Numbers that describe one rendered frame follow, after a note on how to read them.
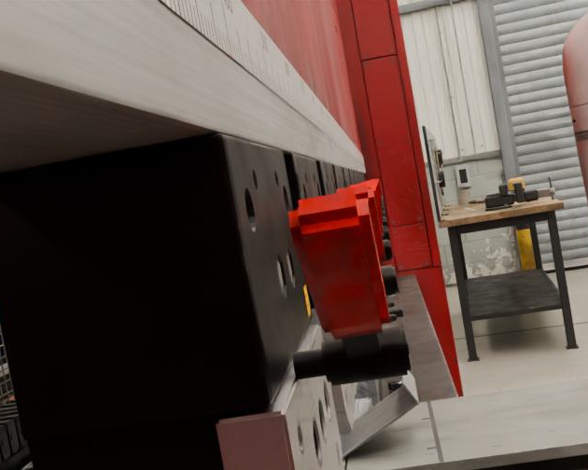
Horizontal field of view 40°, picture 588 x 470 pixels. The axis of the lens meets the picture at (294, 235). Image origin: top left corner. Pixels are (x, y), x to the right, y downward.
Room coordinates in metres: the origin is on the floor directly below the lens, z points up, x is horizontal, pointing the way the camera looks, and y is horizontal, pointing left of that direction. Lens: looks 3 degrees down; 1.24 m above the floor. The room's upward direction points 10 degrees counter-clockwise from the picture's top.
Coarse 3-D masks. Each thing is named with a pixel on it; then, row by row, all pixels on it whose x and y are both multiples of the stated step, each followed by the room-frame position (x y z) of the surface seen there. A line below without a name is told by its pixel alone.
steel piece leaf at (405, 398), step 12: (408, 372) 0.75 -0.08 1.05; (408, 384) 0.69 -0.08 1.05; (396, 396) 0.74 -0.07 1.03; (408, 396) 0.71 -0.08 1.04; (372, 408) 0.76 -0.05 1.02; (384, 408) 0.73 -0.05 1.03; (396, 408) 0.70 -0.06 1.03; (408, 408) 0.68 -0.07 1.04; (360, 420) 0.75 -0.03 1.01; (372, 420) 0.72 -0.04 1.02; (384, 420) 0.70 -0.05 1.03; (396, 420) 0.68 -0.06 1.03; (360, 432) 0.71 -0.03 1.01; (372, 432) 0.69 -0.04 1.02; (348, 444) 0.70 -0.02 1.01; (360, 444) 0.68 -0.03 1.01
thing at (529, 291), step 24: (432, 168) 5.06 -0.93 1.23; (504, 192) 5.13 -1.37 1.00; (528, 192) 5.12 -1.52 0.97; (552, 192) 5.11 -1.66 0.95; (456, 216) 5.15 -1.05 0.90; (480, 216) 4.90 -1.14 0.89; (504, 216) 4.87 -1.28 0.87; (528, 216) 4.89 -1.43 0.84; (552, 216) 4.86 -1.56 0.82; (456, 240) 4.98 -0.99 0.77; (552, 240) 4.86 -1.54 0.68; (456, 264) 4.99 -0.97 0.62; (480, 288) 6.01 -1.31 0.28; (504, 288) 5.81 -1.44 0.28; (528, 288) 5.63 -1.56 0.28; (552, 288) 5.46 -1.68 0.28; (480, 312) 5.05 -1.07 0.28; (504, 312) 4.94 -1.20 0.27; (528, 312) 4.91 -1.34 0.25
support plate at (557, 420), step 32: (576, 384) 0.79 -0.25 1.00; (416, 416) 0.78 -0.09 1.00; (448, 416) 0.76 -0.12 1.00; (480, 416) 0.74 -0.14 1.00; (512, 416) 0.73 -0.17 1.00; (544, 416) 0.71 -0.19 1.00; (576, 416) 0.70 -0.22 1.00; (384, 448) 0.70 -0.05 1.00; (416, 448) 0.69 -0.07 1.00; (448, 448) 0.67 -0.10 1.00; (480, 448) 0.66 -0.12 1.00; (512, 448) 0.65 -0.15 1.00; (544, 448) 0.63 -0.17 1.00; (576, 448) 0.63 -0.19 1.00
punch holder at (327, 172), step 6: (318, 162) 0.64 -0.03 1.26; (324, 162) 0.68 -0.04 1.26; (318, 168) 0.64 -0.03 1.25; (324, 168) 0.66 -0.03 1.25; (330, 168) 0.76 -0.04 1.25; (318, 174) 0.64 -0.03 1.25; (324, 174) 0.65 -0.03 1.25; (330, 174) 0.74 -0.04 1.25; (324, 180) 0.64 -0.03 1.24; (330, 180) 0.72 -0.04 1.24; (324, 186) 0.64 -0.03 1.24; (330, 186) 0.71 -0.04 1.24; (324, 192) 0.64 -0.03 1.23; (330, 192) 0.69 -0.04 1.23; (336, 192) 0.78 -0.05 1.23
